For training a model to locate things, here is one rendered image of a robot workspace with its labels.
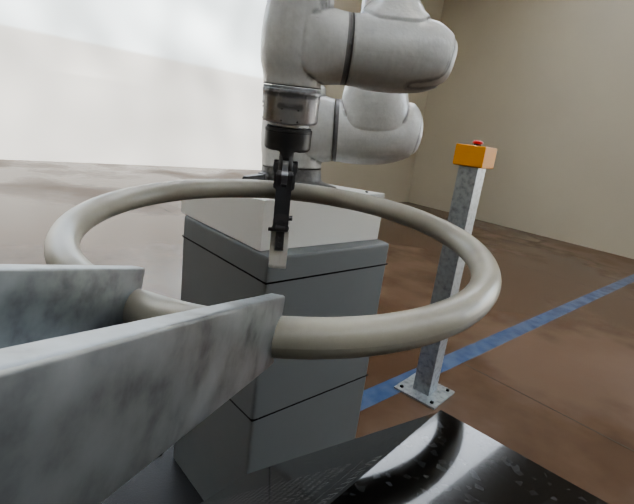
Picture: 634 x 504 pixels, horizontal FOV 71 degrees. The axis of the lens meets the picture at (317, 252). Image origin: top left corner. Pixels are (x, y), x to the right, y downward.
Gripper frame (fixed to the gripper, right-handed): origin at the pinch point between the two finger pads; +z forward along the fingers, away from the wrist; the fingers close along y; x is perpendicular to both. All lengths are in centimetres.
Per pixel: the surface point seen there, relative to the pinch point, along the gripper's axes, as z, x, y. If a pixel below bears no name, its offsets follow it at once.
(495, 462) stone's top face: -2, 18, 49
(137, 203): -9.3, -19.1, 14.6
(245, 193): -9.2, -6.0, 2.6
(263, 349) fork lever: -10, 0, 49
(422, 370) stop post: 84, 66, -89
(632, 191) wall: 49, 423, -449
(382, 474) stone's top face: -2, 9, 51
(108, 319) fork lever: -10.0, -10.7, 46.5
